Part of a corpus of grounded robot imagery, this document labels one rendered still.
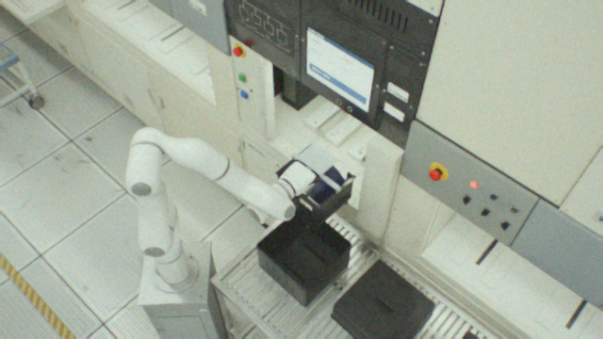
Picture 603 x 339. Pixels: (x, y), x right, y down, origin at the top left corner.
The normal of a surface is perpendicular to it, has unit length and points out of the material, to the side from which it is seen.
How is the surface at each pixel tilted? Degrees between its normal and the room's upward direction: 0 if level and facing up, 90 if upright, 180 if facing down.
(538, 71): 90
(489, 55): 90
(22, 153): 0
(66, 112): 0
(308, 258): 0
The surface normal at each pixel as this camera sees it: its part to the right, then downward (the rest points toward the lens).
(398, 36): -0.67, 0.59
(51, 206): 0.01, -0.59
